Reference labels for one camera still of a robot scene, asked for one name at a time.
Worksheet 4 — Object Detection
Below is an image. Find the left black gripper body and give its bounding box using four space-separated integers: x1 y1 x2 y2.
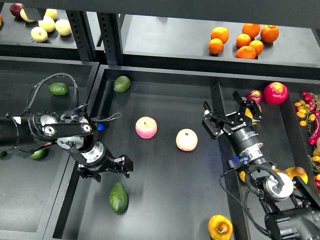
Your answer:
77 147 134 182

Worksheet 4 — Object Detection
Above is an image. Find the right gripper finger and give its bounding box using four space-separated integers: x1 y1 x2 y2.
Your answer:
232 91 263 124
203 101 230 124

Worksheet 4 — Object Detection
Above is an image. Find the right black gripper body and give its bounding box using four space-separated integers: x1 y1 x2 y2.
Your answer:
202 112 264 156

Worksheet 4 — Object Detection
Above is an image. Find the dark green avocado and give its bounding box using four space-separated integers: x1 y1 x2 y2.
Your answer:
109 182 128 213

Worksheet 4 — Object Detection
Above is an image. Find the yellow pear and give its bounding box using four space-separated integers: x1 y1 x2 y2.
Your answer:
244 103 263 125
285 166 308 184
274 168 288 175
208 215 233 240
238 171 246 183

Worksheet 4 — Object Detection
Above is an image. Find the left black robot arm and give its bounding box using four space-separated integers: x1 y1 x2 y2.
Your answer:
0 72 134 182

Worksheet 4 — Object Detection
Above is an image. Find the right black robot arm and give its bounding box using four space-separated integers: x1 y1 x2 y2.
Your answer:
202 91 320 240

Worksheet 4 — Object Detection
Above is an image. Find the green avocado tray corner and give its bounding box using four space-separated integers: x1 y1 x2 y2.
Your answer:
113 75 131 93

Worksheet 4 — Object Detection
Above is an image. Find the green avocado lower left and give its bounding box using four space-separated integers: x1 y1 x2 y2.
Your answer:
29 148 47 160

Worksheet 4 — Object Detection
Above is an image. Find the green avocado far left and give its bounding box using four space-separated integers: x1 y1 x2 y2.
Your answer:
48 82 69 96

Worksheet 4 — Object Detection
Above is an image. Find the dark avocado left edge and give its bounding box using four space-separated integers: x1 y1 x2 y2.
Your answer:
0 151 7 158

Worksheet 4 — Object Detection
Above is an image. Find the dark red apple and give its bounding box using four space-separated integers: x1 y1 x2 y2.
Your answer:
245 89 263 105

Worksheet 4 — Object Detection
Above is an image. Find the bright red apple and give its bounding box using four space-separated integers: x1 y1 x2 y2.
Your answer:
263 82 289 105

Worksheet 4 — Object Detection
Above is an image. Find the pale yellow pink apple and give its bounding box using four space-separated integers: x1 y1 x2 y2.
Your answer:
175 128 198 152

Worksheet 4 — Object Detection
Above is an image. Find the pink red apple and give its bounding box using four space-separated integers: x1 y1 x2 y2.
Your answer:
135 116 158 139

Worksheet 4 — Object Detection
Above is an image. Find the orange front bottom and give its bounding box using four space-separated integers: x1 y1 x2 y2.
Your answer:
235 45 257 60

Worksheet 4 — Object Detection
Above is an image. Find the orange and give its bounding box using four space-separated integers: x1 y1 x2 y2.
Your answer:
235 45 257 60
242 23 261 39
260 25 280 43
210 26 230 44
208 38 224 55

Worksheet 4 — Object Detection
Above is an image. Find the black centre tray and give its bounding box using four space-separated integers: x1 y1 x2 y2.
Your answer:
42 64 320 240

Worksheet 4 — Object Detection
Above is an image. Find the black tray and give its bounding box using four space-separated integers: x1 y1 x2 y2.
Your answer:
0 56 99 240
42 64 320 240

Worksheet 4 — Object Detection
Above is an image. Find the cherry tomato vine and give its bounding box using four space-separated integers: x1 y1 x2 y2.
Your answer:
294 91 320 134

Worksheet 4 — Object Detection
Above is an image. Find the orange right small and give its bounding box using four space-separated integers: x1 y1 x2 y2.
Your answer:
249 40 264 56

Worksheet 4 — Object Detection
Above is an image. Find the orange small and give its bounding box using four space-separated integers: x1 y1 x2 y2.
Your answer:
235 33 252 48
249 40 264 56

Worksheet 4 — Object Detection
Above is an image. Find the orange lower left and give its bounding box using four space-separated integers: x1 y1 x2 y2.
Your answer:
208 38 224 55

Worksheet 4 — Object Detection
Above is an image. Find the orange centre small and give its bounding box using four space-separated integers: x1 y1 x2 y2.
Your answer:
235 33 252 48

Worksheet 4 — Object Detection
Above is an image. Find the red chili pepper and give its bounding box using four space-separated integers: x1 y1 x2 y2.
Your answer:
307 118 320 145

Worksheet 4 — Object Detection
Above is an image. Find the orange top right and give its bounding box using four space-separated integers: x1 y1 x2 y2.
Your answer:
260 25 280 43

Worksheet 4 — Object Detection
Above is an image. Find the orange top centre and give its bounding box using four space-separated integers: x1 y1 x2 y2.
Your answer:
242 23 261 39

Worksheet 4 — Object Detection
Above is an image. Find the orange top left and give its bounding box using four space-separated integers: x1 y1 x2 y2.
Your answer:
210 26 230 44

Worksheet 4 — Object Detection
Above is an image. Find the black left tray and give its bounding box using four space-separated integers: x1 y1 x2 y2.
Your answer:
0 56 99 240

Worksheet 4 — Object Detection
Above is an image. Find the black tray divider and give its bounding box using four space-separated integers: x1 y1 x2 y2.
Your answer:
210 83 250 240

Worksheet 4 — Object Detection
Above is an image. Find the black shelf upright right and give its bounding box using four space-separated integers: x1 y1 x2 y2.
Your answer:
97 12 124 66

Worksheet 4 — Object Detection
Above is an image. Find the black shelf upright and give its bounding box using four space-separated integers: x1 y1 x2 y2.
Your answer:
97 12 124 66
66 10 97 62

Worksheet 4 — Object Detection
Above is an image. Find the black shelf upright left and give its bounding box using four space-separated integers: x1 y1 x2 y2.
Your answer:
66 10 97 62

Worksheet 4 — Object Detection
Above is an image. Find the pale yellow apple right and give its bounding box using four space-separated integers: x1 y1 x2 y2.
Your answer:
55 19 72 36

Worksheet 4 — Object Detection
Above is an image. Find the pale yellow apple front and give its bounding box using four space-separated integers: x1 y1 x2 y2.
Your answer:
30 26 48 43

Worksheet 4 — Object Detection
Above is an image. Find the pale yellow apple middle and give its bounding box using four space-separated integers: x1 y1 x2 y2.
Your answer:
38 16 56 33

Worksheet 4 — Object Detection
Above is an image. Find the pale yellow apple back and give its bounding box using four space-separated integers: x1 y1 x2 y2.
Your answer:
45 8 58 21

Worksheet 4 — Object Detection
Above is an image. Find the pale yellow apple hidden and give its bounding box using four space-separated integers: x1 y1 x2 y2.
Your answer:
20 9 35 23

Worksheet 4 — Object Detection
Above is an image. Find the dark red apple shelf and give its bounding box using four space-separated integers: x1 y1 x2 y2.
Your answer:
9 3 24 18

